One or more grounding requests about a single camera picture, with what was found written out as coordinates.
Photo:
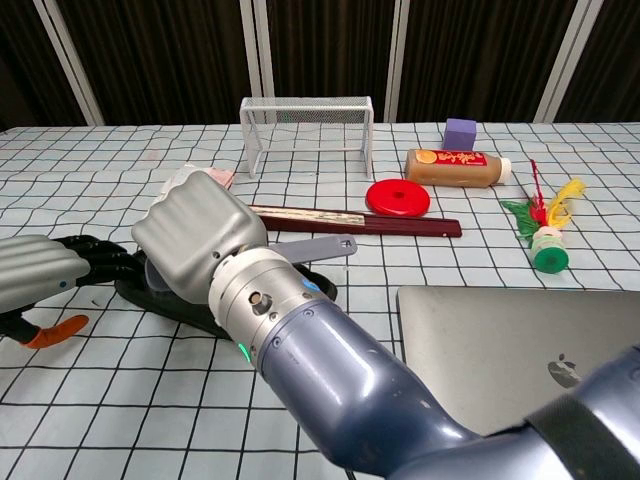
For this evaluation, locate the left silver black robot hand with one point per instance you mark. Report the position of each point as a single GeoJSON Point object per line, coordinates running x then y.
{"type": "Point", "coordinates": [30, 265]}

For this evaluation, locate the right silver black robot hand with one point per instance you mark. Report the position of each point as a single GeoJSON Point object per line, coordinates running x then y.
{"type": "Point", "coordinates": [200, 235]}

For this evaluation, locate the black rubber slipper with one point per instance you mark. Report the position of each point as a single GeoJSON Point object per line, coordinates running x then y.
{"type": "Point", "coordinates": [150, 300]}

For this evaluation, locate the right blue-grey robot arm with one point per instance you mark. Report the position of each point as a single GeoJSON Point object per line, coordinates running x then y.
{"type": "Point", "coordinates": [340, 375]}

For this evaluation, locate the pink plastic packet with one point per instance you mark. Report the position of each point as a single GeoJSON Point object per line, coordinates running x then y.
{"type": "Point", "coordinates": [222, 175]}

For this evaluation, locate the dark red folded fan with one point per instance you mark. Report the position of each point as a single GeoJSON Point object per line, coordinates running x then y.
{"type": "Point", "coordinates": [400, 225]}

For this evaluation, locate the red round disc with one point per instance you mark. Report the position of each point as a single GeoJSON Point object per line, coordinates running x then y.
{"type": "Point", "coordinates": [397, 197]}

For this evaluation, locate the brown drink bottle red label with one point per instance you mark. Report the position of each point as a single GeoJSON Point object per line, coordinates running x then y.
{"type": "Point", "coordinates": [455, 172]}

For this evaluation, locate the purple foam cube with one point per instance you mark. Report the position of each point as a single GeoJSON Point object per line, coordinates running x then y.
{"type": "Point", "coordinates": [459, 135]}

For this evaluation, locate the silver closed laptop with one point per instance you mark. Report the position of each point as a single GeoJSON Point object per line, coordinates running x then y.
{"type": "Point", "coordinates": [475, 340]}

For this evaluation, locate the colourful feather shuttlecock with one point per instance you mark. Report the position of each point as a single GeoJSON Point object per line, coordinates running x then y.
{"type": "Point", "coordinates": [550, 255]}

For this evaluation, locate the white aluminium screen post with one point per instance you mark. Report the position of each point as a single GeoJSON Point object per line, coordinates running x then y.
{"type": "Point", "coordinates": [70, 65]}
{"type": "Point", "coordinates": [397, 60]}
{"type": "Point", "coordinates": [560, 65]}
{"type": "Point", "coordinates": [257, 50]}

